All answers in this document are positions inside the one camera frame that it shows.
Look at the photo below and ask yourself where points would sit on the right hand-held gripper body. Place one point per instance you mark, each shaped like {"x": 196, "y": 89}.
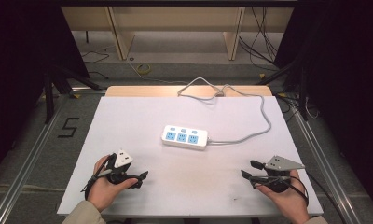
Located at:
{"x": 281, "y": 164}

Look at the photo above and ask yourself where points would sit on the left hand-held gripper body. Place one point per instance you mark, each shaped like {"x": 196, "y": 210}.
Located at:
{"x": 123, "y": 159}

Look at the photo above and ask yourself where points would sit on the person's left hand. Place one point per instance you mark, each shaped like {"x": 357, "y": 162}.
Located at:
{"x": 102, "y": 191}

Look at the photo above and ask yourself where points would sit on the person's right hand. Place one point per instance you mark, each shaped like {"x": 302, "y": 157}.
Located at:
{"x": 292, "y": 200}

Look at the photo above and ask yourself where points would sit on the white table cover board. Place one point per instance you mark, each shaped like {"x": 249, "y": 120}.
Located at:
{"x": 187, "y": 183}

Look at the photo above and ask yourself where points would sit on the white power strip blue sockets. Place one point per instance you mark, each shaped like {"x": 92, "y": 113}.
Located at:
{"x": 184, "y": 142}

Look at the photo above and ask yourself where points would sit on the black tape floor mark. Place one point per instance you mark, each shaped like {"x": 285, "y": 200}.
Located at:
{"x": 69, "y": 127}

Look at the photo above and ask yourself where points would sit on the wooden board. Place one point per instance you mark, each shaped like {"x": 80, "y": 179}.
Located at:
{"x": 144, "y": 90}

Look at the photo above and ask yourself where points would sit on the black metal stand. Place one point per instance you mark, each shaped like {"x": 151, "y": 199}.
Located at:
{"x": 303, "y": 93}
{"x": 49, "y": 93}

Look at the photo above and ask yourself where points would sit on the dark curtain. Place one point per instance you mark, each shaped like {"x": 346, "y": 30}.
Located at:
{"x": 16, "y": 62}
{"x": 346, "y": 77}

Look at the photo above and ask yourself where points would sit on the aluminium floor rail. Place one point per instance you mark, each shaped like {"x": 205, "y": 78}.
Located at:
{"x": 327, "y": 174}
{"x": 29, "y": 161}

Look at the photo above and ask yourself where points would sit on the light wooden desk frame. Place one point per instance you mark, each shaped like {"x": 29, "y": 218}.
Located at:
{"x": 175, "y": 18}

